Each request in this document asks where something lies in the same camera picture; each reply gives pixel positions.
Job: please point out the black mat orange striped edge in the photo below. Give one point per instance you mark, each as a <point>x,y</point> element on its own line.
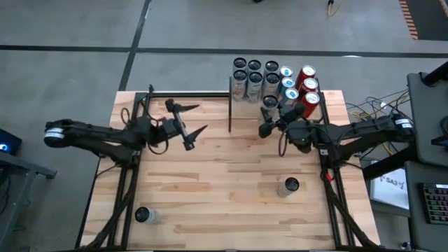
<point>430,17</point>

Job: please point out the black computer blue light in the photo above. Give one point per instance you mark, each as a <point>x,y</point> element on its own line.
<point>10,140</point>

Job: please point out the grey metal stand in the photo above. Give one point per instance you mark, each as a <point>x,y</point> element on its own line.
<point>21,162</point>

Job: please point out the silver blue energy drink can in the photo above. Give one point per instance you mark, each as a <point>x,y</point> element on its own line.
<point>291,93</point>
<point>287,82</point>

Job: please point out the white paper sign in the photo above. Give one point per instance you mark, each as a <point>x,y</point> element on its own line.
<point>388,192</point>

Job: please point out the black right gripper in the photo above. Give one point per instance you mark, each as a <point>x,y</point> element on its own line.
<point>285,120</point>

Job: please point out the blue slim energy drink can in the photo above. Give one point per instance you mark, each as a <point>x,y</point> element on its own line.
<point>286,71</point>

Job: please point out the Celsius Peach Vibe can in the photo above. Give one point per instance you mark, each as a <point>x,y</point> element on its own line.
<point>240,74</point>
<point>291,184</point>

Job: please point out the grey desk top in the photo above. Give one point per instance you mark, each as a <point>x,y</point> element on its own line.
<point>427,115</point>

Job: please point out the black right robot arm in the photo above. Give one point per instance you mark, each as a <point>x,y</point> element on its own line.
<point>367,134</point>

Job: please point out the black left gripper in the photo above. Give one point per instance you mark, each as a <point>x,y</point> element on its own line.
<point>169,127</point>

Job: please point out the black backlit keyboard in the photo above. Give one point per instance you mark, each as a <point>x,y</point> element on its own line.
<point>437,203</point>

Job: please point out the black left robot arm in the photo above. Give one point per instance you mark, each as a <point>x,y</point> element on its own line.
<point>91,134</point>

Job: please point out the grey desk with keyboard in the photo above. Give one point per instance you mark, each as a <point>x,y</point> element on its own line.
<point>427,238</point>

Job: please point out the black bar on desk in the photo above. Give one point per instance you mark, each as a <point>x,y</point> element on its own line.
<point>435,74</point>

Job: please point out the wooden shelf black legs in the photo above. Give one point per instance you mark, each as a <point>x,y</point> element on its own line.
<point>245,115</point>

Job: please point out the white Celsius can black lid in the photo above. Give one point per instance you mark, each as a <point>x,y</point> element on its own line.
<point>239,63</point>

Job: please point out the Celsius Arctic Vibe can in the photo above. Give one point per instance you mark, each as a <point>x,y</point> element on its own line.
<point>143,214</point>
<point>255,77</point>
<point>254,65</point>

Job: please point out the Celsius Tropical Vibe can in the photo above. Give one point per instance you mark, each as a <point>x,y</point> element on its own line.
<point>271,66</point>
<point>272,77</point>
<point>270,101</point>

